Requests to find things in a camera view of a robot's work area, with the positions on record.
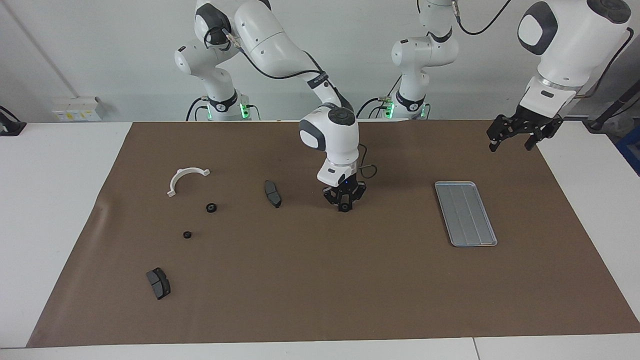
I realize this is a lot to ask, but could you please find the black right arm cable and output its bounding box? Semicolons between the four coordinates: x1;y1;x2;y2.
225;30;379;180

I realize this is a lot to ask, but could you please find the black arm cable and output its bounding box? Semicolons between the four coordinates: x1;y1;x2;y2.
452;0;632;101
225;30;379;180

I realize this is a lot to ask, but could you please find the silver metal tray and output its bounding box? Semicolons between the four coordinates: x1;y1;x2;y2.
434;181;499;248

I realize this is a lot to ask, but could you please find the black base power cable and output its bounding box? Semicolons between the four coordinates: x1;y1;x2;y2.
356;96;388;120
186;96;208;122

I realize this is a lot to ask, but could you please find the brown table mat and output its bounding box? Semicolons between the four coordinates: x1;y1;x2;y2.
26;120;640;348

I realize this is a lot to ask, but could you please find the black stand pole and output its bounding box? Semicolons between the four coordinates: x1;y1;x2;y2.
585;80;640;133

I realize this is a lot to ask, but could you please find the blue crate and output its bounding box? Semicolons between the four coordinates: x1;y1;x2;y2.
616;125;640;176

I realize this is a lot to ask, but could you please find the black table clamp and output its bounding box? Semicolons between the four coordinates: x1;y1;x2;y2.
0;106;27;137

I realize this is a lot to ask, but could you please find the short dark grey brake pad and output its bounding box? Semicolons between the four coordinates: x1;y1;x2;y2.
146;267;172;301

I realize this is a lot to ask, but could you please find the long dark grey brake pad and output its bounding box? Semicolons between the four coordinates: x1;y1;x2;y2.
264;180;283;209

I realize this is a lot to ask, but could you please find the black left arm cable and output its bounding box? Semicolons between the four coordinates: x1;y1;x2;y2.
452;0;632;101

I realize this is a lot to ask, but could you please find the white wall socket box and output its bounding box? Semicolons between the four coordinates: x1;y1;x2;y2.
52;97;106;122

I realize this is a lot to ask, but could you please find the white curved plastic bracket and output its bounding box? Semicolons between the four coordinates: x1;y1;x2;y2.
166;167;211;198

